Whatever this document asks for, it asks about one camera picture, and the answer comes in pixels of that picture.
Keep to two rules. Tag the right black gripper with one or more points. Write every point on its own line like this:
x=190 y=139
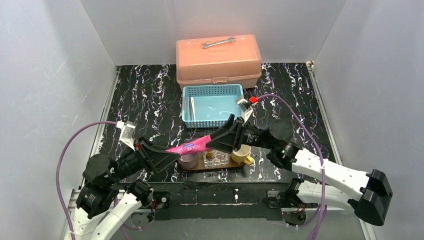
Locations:
x=238 y=136

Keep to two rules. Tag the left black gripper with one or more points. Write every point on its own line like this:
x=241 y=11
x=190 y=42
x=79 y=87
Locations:
x=145 y=156

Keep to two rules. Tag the clear textured glass cup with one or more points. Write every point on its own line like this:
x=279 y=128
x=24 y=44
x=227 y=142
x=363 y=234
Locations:
x=218 y=159

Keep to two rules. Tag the yellow ceramic mug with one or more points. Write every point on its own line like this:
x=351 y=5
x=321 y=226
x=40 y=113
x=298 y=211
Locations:
x=243 y=155

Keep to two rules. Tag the yellow toothpaste tube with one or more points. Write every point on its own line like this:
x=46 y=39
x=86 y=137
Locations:
x=209 y=154

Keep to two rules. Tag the pink toothpaste tube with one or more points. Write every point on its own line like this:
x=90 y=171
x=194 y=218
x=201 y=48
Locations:
x=195 y=146

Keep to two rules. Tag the purple ceramic mug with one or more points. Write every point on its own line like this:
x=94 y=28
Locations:
x=188 y=161

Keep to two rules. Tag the white toothbrush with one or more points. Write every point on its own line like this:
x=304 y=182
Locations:
x=192 y=107

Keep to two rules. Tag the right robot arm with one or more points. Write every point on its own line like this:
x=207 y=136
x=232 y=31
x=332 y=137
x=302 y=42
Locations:
x=367 y=194

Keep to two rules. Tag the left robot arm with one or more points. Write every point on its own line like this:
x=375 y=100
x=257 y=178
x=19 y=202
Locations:
x=91 y=219

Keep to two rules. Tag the brown wooden oval tray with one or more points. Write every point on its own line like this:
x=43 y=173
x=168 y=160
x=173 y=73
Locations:
x=200 y=165

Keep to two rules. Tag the grey toothbrush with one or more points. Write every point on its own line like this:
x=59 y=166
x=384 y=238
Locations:
x=188 y=111

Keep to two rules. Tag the light blue plastic basket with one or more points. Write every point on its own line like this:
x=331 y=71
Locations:
x=213 y=104

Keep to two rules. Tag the salmon plastic toolbox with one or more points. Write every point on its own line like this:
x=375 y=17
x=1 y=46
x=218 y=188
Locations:
x=238 y=62

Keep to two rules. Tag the silver open-end wrench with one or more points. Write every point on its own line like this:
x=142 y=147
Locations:
x=228 y=40

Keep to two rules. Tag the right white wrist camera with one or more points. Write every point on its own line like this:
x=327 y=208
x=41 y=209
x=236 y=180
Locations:
x=246 y=106

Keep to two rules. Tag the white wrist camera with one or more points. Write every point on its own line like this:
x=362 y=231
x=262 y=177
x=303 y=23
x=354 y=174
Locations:
x=127 y=130
x=246 y=106

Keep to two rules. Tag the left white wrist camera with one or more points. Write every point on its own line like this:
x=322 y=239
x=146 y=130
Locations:
x=127 y=130

